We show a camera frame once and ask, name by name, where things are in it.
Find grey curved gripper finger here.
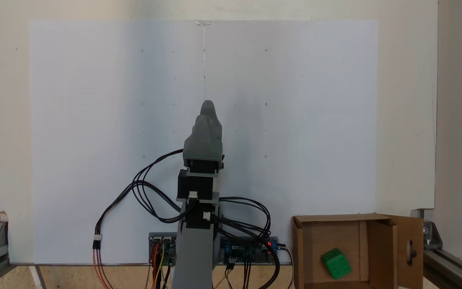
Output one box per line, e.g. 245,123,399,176
183,114,223,160

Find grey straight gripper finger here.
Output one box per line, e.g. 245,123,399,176
200,100,216,118

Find green dice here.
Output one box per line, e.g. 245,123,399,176
320,248,352,280

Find white paper sheet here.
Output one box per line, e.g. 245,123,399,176
28,19,379,265

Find blue power circuit board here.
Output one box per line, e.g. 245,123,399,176
220,237,279,265

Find brown cardboard box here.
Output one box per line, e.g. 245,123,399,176
291,213,425,289

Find black servo cable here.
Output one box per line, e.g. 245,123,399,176
215,225,280,289
215,197,272,241
133,149,185,213
139,181,195,224

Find circuit board with jumper wires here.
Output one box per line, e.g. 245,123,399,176
148,233,177,266

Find black cable with white plug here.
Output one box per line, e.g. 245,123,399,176
93,181,155,250

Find coloured jumper wire bundle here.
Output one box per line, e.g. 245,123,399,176
146,241,175,289

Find black power cable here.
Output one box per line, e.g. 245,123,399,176
277,243,296,289

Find red and orange wires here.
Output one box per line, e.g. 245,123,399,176
92,247,113,289

